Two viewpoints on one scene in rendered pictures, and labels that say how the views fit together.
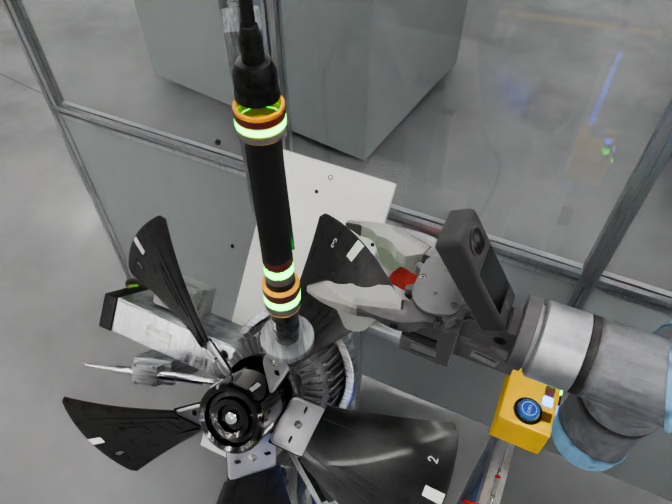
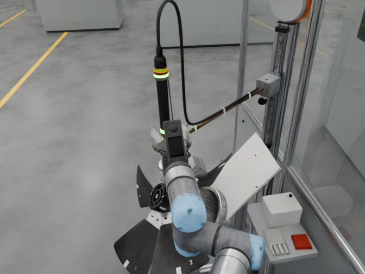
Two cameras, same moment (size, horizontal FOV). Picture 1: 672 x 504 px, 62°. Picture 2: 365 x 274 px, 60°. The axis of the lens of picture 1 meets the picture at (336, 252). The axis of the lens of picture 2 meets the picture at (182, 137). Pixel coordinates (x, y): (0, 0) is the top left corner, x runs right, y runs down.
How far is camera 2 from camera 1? 0.70 m
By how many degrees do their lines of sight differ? 44
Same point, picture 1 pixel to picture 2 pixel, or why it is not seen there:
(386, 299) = (158, 139)
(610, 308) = not seen: outside the picture
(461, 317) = (164, 153)
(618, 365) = (174, 186)
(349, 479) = (164, 242)
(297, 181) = (252, 148)
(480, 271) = (169, 137)
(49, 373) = not seen: hidden behind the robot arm
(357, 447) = not seen: hidden behind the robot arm
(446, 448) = (198, 263)
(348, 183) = (266, 158)
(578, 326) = (180, 172)
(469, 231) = (171, 123)
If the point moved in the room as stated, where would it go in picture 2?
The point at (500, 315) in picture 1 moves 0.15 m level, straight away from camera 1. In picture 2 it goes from (170, 158) to (228, 152)
